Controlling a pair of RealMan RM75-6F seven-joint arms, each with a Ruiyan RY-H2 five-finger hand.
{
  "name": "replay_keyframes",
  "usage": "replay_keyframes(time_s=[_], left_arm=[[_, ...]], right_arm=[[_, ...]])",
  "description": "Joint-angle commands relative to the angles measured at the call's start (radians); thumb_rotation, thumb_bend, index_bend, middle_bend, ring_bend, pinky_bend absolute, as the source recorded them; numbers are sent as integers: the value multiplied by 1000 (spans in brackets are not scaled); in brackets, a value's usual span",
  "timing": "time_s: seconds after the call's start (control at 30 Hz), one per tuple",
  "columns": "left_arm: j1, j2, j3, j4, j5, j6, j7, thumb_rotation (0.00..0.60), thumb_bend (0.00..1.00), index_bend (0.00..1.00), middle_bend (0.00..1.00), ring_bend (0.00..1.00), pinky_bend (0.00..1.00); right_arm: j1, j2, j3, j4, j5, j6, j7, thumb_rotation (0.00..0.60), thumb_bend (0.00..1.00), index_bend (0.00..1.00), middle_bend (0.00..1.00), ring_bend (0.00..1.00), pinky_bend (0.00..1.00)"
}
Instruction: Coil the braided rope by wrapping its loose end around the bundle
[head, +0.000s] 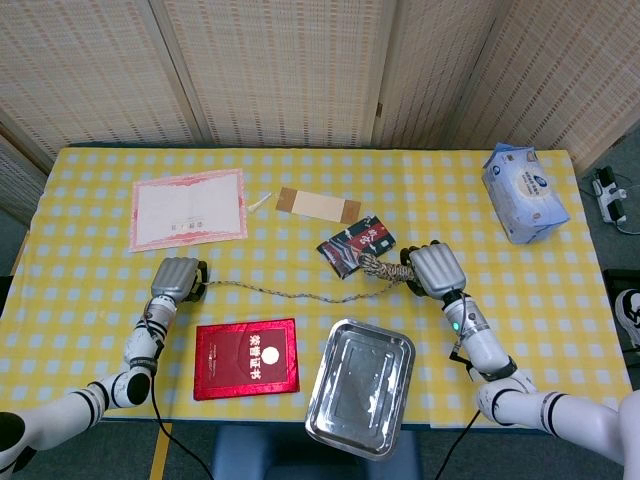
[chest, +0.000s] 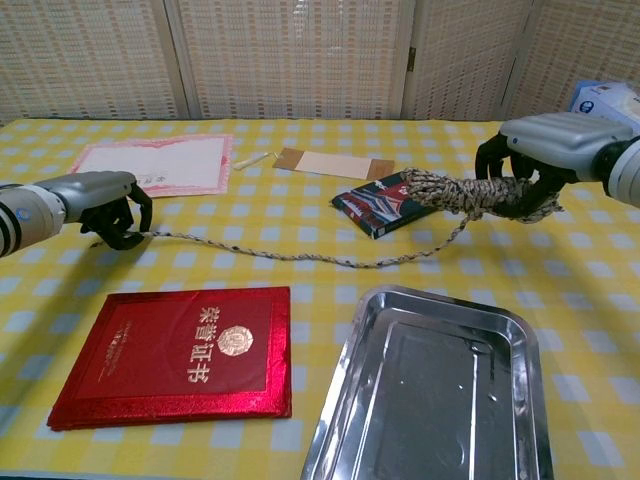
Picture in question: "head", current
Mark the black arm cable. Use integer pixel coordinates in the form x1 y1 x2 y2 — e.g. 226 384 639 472
432 409 481 480
147 319 216 480

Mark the yellow floor tape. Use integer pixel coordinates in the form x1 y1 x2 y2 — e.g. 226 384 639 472
149 422 174 480

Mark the black floor mat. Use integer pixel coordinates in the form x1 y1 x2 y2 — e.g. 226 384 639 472
602 268 640 396

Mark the pink bordered certificate paper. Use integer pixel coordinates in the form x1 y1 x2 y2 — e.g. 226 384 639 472
128 168 249 253

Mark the blue stool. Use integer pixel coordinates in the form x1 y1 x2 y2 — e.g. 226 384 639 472
212 427 421 480

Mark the blue tissue pack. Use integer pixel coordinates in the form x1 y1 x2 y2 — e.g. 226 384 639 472
481 141 572 245

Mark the dark patterned flat box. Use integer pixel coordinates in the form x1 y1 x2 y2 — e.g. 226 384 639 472
316 214 399 279

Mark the stainless steel tray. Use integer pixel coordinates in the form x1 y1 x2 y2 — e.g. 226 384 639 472
304 319 417 460

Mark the yellow checkered tablecloth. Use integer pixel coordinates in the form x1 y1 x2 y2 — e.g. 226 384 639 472
0 147 636 430

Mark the speckled beige braided rope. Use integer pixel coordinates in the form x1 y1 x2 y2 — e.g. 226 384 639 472
202 252 416 305

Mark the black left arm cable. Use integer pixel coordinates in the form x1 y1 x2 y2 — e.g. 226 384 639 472
147 319 216 480

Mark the white power strip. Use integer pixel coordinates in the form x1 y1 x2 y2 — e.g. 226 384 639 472
592 167 631 224

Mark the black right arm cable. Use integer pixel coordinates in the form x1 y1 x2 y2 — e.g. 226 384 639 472
432 409 481 480

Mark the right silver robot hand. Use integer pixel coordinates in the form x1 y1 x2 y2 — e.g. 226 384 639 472
398 240 467 300

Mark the woven beige folding screen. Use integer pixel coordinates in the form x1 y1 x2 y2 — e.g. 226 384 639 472
0 0 640 226

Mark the red certificate folder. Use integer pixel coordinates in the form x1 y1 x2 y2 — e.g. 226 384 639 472
193 317 301 402

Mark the black and white sneaker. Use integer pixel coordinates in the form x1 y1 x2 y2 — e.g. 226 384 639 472
614 288 640 356

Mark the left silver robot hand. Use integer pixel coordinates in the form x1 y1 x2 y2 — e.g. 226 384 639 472
150 256 211 304

